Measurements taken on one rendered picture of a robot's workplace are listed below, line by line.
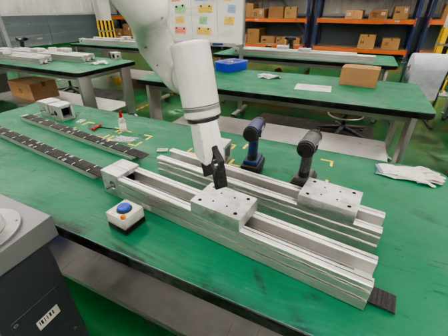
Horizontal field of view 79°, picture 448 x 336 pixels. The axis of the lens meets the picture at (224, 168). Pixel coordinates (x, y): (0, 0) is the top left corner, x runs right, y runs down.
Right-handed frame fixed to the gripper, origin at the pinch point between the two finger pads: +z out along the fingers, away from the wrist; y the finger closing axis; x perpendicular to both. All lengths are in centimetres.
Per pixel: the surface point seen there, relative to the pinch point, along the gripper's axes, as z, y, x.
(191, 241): 20.7, -6.8, -8.6
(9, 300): 24, -14, -59
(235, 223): 12.6, 3.6, 2.2
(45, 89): -24, -420, -116
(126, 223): 12.8, -15.4, -24.9
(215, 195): 8.8, -7.5, 1.4
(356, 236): 23.8, 12.7, 33.6
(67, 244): 56, -94, -67
